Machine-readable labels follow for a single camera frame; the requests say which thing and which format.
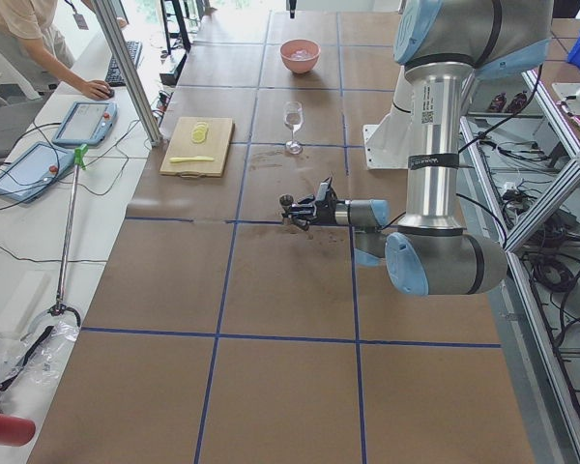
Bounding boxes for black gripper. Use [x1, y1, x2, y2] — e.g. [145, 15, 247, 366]
[290, 190, 350, 231]

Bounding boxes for steel double jigger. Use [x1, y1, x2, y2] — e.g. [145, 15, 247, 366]
[279, 194, 294, 225]

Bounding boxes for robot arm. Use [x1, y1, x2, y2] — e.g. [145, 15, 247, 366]
[279, 1, 553, 296]

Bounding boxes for wine glass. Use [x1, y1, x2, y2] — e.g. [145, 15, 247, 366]
[283, 101, 304, 155]

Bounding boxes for ice cubes pile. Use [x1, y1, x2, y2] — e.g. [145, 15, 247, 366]
[290, 49, 313, 61]

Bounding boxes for wooden cutting board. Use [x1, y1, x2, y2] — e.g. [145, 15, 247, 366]
[159, 117, 234, 178]

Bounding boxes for lemon slice one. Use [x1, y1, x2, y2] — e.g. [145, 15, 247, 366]
[191, 132, 206, 144]

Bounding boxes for lemon slice two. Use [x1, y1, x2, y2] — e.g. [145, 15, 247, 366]
[191, 129, 207, 140]

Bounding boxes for yellow plastic knife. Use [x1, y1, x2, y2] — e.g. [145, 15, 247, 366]
[169, 156, 215, 163]

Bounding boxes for pink bowl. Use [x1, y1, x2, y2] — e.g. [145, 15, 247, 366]
[279, 39, 321, 74]

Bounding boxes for green tipped reacher stick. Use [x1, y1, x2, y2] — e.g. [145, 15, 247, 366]
[48, 143, 89, 317]

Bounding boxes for upper teach pendant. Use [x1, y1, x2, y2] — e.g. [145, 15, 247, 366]
[52, 101, 118, 147]

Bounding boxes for teach pendant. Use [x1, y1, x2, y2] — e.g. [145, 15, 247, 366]
[52, 101, 118, 147]
[0, 142, 74, 203]

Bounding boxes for black keyboard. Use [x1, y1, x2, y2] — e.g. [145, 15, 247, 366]
[103, 40, 144, 88]

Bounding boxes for lower teach pendant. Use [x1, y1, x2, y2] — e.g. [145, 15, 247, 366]
[0, 142, 74, 203]

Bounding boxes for clear plastic bag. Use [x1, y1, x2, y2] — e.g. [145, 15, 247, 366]
[0, 321, 79, 392]

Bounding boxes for person at desk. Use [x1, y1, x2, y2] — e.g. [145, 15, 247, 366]
[0, 0, 111, 101]

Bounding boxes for red cylinder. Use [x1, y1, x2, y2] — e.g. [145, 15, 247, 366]
[0, 414, 36, 447]

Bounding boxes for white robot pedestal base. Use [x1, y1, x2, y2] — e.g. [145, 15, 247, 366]
[362, 65, 414, 170]

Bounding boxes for aluminium truss frame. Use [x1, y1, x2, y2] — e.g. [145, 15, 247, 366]
[460, 61, 580, 463]

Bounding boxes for aluminium frame post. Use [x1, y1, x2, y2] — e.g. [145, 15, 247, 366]
[92, 0, 162, 147]

